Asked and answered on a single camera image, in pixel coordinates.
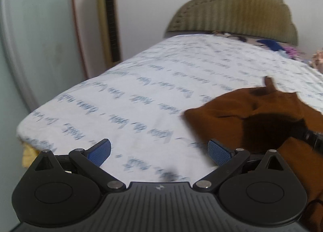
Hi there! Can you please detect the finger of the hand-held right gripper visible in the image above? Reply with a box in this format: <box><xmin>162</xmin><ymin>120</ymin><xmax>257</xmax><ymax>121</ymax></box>
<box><xmin>303</xmin><ymin>126</ymin><xmax>323</xmax><ymax>156</ymax></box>

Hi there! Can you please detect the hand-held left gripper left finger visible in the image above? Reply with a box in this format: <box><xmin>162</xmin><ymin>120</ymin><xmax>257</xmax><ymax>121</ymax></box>
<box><xmin>34</xmin><ymin>138</ymin><xmax>127</xmax><ymax>192</ymax></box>

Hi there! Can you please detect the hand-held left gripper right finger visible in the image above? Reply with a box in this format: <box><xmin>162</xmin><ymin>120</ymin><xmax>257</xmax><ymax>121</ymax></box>
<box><xmin>192</xmin><ymin>139</ymin><xmax>287</xmax><ymax>192</ymax></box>

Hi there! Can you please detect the brown knit garment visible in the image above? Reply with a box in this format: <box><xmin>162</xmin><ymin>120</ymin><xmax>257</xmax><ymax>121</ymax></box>
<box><xmin>184</xmin><ymin>76</ymin><xmax>323</xmax><ymax>232</ymax></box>

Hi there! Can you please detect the yellow mattress pad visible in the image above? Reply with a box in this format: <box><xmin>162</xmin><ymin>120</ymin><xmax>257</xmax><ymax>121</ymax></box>
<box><xmin>21</xmin><ymin>143</ymin><xmax>39</xmax><ymax>169</ymax></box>

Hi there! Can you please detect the white printed bed sheet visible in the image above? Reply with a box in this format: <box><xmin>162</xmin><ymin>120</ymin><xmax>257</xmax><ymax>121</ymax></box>
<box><xmin>16</xmin><ymin>33</ymin><xmax>323</xmax><ymax>184</ymax></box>

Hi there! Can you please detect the pale frosted door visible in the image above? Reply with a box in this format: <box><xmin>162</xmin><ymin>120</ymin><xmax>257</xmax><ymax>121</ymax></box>
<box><xmin>0</xmin><ymin>0</ymin><xmax>87</xmax><ymax>124</ymax></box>

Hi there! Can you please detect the gold tower fan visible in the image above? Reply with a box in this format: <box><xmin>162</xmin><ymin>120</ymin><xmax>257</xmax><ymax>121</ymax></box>
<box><xmin>94</xmin><ymin>0</ymin><xmax>122</xmax><ymax>69</ymax></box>

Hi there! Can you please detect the olive padded headboard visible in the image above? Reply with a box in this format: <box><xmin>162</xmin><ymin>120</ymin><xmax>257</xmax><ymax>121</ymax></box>
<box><xmin>165</xmin><ymin>0</ymin><xmax>299</xmax><ymax>46</ymax></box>

